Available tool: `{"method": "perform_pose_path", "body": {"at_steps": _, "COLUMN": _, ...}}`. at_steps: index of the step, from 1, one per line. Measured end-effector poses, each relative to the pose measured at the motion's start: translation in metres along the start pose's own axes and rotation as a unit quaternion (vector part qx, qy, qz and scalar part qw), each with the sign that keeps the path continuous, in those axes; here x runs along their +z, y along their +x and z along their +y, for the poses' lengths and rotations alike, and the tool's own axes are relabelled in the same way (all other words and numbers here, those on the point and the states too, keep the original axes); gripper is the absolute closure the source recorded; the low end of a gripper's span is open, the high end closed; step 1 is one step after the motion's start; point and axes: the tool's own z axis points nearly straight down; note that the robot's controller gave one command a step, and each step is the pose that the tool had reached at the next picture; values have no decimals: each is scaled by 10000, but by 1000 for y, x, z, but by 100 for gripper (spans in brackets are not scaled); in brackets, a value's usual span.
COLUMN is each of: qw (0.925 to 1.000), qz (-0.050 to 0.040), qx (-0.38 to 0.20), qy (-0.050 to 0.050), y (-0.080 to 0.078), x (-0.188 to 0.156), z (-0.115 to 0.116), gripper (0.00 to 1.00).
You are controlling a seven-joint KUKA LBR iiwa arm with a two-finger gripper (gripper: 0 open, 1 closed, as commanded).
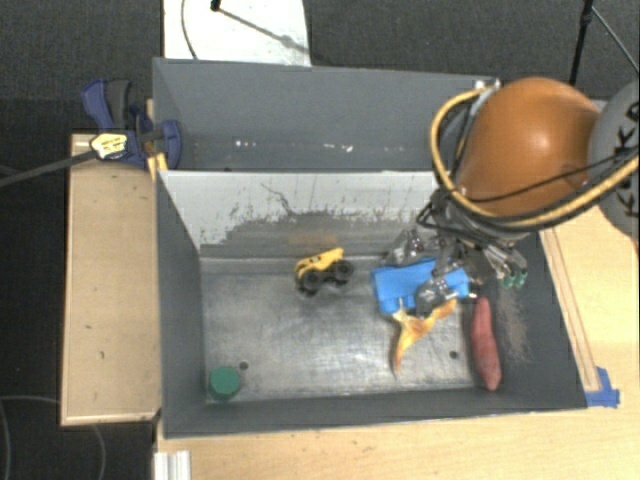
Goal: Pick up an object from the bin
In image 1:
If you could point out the yellow toy truck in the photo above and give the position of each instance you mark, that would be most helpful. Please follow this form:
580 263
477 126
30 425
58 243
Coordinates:
322 270

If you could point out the grey metal bin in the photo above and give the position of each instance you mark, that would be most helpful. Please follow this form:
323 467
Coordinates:
310 338

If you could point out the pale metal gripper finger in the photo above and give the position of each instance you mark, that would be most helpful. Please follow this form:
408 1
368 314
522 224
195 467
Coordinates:
441 285
427 299

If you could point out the blue box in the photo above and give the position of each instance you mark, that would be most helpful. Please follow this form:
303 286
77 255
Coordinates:
397 283

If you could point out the grey shiny crumpled thing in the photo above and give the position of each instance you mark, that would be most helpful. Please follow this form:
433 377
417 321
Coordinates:
407 248

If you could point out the red-brown sweet potato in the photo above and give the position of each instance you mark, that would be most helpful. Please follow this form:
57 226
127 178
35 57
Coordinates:
485 343

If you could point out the yellow orange curved peel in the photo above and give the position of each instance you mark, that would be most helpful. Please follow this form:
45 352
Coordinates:
412 330

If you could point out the pale wood board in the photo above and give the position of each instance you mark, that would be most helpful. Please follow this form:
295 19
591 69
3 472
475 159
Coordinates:
112 288

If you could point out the green cup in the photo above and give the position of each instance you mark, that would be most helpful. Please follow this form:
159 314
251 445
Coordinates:
224 383

